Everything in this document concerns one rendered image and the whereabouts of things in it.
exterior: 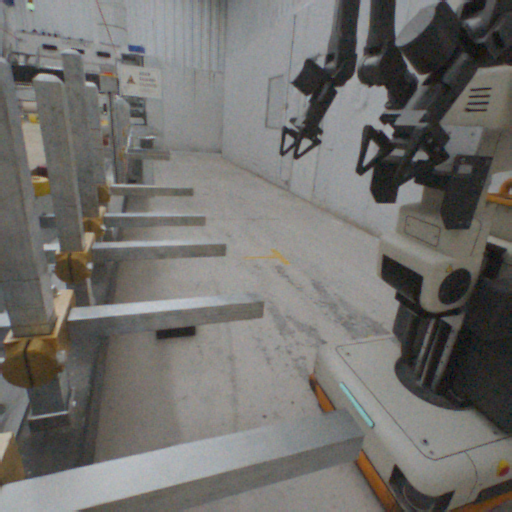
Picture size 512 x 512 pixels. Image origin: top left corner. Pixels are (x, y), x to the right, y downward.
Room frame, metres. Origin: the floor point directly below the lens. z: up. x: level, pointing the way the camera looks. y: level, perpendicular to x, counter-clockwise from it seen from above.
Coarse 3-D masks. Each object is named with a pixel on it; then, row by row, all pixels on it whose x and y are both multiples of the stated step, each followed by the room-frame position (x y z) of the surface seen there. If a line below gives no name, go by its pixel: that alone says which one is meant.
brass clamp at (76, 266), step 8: (88, 240) 0.59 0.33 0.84; (88, 248) 0.55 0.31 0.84; (56, 256) 0.51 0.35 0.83; (64, 256) 0.51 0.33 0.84; (72, 256) 0.51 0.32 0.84; (80, 256) 0.52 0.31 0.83; (88, 256) 0.54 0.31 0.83; (56, 264) 0.50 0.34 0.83; (64, 264) 0.50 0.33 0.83; (72, 264) 0.50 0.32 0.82; (80, 264) 0.51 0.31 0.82; (88, 264) 0.52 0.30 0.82; (56, 272) 0.49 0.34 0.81; (64, 272) 0.50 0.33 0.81; (72, 272) 0.50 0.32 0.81; (80, 272) 0.51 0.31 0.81; (88, 272) 0.53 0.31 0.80; (64, 280) 0.50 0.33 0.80; (72, 280) 0.51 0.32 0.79; (80, 280) 0.51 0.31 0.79
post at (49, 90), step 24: (48, 96) 0.53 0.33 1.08; (48, 120) 0.53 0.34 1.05; (48, 144) 0.52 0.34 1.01; (72, 144) 0.56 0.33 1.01; (48, 168) 0.52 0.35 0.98; (72, 168) 0.54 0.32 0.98; (72, 192) 0.53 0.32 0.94; (72, 216) 0.53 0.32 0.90; (72, 240) 0.53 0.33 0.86; (72, 288) 0.53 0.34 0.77
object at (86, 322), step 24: (72, 312) 0.36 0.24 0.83; (96, 312) 0.37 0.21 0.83; (120, 312) 0.37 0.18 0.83; (144, 312) 0.38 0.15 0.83; (168, 312) 0.39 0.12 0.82; (192, 312) 0.40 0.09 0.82; (216, 312) 0.41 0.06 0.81; (240, 312) 0.42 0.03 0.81; (0, 336) 0.32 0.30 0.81; (72, 336) 0.34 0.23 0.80; (96, 336) 0.35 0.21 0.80
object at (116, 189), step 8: (112, 184) 1.07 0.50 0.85; (120, 184) 1.08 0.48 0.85; (112, 192) 1.05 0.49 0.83; (120, 192) 1.05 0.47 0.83; (128, 192) 1.06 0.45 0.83; (136, 192) 1.07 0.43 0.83; (144, 192) 1.08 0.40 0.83; (152, 192) 1.09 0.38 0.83; (160, 192) 1.10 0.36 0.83; (168, 192) 1.11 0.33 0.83; (176, 192) 1.12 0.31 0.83; (184, 192) 1.13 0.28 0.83; (192, 192) 1.13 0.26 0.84
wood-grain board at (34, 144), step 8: (24, 128) 2.70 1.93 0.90; (32, 128) 2.80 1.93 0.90; (40, 128) 2.89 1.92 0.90; (24, 136) 1.95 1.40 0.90; (32, 136) 2.00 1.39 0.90; (40, 136) 2.05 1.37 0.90; (32, 144) 1.60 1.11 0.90; (40, 144) 1.63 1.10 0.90; (32, 152) 1.30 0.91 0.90; (40, 152) 1.31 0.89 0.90; (32, 160) 1.10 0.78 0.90; (40, 160) 1.12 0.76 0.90; (32, 168) 0.95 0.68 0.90; (32, 176) 0.93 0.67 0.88
